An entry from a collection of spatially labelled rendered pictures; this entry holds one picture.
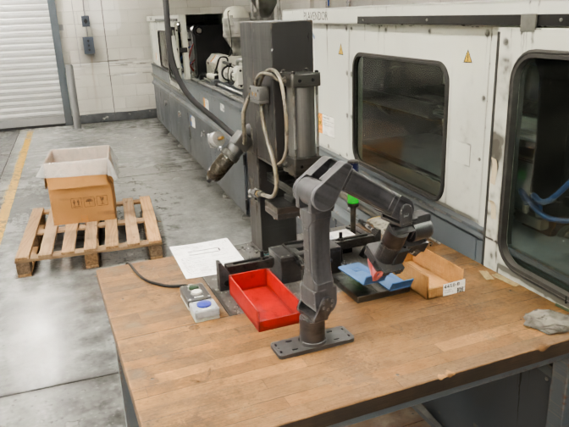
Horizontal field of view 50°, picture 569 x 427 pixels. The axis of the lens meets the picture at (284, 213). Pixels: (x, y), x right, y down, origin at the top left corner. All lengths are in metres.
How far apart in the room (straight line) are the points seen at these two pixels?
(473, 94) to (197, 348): 1.20
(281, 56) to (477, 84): 0.67
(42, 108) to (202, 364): 9.58
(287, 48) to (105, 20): 9.14
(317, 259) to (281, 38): 0.68
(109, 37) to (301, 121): 9.22
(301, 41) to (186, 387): 0.99
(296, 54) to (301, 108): 0.17
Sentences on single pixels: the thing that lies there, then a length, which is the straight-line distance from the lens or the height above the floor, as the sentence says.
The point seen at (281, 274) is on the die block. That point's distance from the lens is 1.82.
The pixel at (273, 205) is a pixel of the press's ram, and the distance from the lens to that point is 1.77.
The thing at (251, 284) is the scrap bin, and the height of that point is 0.92.
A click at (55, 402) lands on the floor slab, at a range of 3.13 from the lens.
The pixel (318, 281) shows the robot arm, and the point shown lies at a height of 1.08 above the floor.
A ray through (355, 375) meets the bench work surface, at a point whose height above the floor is 0.90.
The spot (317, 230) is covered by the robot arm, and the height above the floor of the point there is 1.20.
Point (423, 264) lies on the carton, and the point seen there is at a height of 0.91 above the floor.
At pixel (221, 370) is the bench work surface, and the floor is 0.90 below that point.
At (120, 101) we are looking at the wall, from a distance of 10.93.
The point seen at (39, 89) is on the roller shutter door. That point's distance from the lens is 10.84.
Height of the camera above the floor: 1.67
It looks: 18 degrees down
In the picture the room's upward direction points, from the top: 2 degrees counter-clockwise
